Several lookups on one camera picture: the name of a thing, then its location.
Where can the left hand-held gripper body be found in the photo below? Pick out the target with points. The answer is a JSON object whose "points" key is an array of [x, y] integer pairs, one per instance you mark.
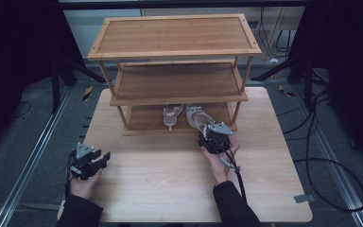
{"points": [[82, 164]]}

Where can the black curtain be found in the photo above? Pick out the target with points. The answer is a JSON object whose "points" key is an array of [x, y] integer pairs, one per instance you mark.
{"points": [[353, 63], [12, 47]]}

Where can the yellow black floor tape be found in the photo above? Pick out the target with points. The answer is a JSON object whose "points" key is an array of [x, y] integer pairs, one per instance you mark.
{"points": [[87, 93], [285, 91]]}

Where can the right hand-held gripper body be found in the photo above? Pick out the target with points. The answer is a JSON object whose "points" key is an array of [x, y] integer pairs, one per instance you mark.
{"points": [[216, 140]]}

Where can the grey tape strip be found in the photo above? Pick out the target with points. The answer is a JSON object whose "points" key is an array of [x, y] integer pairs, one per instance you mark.
{"points": [[304, 198]]}

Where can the black metal stand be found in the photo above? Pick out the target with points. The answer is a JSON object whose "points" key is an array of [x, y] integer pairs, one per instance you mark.
{"points": [[307, 78], [55, 85]]}

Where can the aluminium floor rail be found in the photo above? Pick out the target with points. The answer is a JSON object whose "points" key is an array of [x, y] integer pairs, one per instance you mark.
{"points": [[337, 171], [28, 167]]}

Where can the person's right hand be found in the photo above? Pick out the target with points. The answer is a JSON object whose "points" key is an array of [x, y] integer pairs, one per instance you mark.
{"points": [[220, 167]]}

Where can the person's left hand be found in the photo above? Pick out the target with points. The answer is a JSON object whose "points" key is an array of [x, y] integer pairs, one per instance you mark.
{"points": [[83, 187]]}

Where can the small white object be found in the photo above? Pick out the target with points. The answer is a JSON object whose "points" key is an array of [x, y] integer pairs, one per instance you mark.
{"points": [[274, 60]]}

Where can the wooden shoe rack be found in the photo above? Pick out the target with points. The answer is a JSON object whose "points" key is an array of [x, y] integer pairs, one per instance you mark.
{"points": [[173, 34]]}

